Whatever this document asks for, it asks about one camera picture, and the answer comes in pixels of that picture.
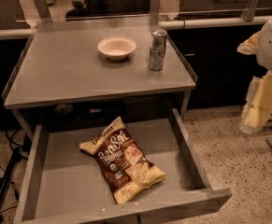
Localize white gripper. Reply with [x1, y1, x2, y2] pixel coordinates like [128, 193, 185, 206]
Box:
[237, 16, 272, 133]

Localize brown chip bag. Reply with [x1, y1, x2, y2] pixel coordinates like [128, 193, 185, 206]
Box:
[79, 117, 167, 204]

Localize grey open drawer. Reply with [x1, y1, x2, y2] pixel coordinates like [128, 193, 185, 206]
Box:
[14, 109, 232, 224]

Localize grey counter cabinet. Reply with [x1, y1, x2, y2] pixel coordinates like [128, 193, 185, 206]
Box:
[3, 26, 196, 136]

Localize silver drink can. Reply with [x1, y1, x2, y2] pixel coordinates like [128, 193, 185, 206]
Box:
[149, 29, 167, 71]

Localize white bowl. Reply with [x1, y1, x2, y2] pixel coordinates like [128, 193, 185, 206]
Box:
[97, 36, 136, 61]

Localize black metal floor bar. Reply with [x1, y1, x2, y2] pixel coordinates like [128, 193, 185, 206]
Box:
[0, 147, 21, 224]

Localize white horizontal rail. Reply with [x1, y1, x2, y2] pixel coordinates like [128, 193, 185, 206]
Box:
[0, 15, 270, 40]

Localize black floor cables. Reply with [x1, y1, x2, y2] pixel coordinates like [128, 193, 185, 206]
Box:
[0, 128, 29, 217]

